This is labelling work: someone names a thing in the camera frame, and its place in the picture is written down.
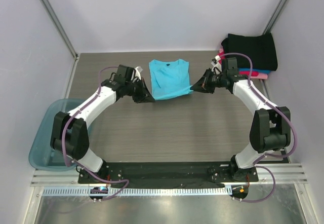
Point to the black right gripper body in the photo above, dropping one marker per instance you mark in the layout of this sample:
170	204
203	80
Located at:
207	80

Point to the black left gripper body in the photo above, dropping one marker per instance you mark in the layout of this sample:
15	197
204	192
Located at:
136	89

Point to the cyan t shirt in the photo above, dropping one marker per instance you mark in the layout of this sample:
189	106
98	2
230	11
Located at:
169	79

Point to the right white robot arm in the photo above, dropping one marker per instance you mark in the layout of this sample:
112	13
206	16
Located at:
271	127

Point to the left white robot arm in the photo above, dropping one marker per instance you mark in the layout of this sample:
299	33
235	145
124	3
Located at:
108	92

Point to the magenta folded t shirt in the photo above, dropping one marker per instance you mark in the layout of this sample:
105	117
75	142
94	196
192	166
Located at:
241	55

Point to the pink folded t shirt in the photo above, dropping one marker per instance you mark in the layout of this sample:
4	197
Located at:
263	75

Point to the blue folded t shirt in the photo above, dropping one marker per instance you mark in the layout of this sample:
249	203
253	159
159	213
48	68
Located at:
256	70

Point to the black folded t shirt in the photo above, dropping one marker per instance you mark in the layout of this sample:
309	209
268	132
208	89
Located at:
260	49

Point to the blue transparent plastic bin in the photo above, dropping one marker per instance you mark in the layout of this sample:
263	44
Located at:
46	151

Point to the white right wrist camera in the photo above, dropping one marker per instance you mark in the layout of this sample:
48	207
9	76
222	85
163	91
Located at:
216	63

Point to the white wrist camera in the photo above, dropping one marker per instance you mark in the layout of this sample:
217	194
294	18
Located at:
137	73
216	63

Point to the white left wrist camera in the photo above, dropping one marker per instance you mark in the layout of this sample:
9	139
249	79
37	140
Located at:
137	73

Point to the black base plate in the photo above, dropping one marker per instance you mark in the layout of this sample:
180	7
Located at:
178	175

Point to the aluminium frame rail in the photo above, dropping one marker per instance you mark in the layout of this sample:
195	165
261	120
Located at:
281	172

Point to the right aluminium corner post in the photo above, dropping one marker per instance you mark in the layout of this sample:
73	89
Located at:
275	16

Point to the aluminium corner post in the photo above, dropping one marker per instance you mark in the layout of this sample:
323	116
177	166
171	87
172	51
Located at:
56	22
275	16

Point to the white slotted cable duct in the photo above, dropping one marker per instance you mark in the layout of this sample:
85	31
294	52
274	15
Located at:
98	191

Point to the left aluminium corner post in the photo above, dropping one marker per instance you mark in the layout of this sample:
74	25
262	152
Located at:
56	22

